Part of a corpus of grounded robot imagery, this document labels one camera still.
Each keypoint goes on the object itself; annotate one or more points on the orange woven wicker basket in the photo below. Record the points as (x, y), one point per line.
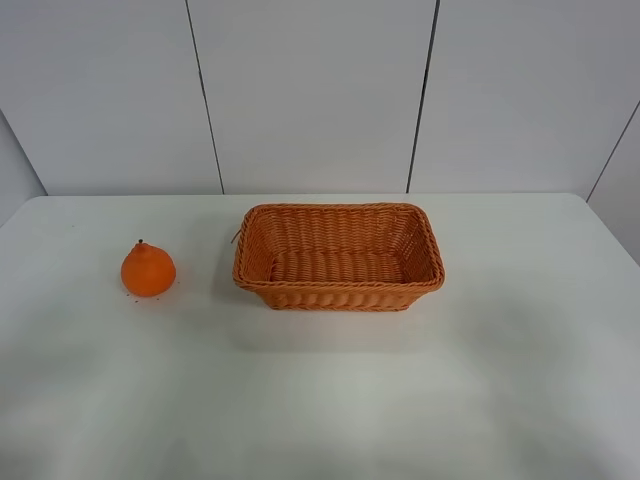
(377, 257)

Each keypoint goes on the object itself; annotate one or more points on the orange with knobbed top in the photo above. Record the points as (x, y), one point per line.
(147, 270)

